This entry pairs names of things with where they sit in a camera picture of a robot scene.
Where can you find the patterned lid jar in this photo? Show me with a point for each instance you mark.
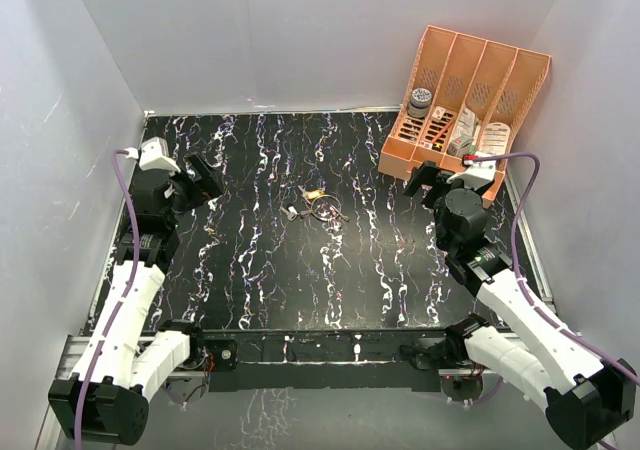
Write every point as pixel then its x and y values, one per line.
pixel 419 103

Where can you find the white paper packet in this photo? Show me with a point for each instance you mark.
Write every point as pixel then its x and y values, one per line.
pixel 466 123

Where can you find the white card box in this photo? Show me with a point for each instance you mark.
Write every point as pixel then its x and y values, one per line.
pixel 438 113

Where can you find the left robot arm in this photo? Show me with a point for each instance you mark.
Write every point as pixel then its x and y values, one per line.
pixel 106 397

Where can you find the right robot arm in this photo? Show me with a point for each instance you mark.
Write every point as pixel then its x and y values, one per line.
pixel 584 394

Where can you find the large metal keyring with clips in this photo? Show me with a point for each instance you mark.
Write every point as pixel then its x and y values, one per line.
pixel 326 208

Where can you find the grey green small device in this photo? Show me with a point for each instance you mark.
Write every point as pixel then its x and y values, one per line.
pixel 459 146

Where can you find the oval white blister pack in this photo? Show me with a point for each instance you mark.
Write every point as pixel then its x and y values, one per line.
pixel 495 139

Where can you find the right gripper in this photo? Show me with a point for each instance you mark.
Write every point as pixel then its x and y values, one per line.
pixel 430 175

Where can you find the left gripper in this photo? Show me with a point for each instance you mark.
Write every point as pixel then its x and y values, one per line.
pixel 207 186

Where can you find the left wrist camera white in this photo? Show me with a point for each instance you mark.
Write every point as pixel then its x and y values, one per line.
pixel 154 155

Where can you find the silver key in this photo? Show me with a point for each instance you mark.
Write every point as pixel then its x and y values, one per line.
pixel 290 212

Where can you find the black base bar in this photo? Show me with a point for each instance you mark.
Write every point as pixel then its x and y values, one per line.
pixel 327 359

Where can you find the orange file organizer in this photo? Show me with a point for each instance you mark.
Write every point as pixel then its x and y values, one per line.
pixel 465 94

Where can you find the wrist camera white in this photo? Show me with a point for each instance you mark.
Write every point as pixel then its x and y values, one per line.
pixel 154 155
pixel 479 174

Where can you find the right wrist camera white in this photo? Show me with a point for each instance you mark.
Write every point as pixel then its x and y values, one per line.
pixel 479 174

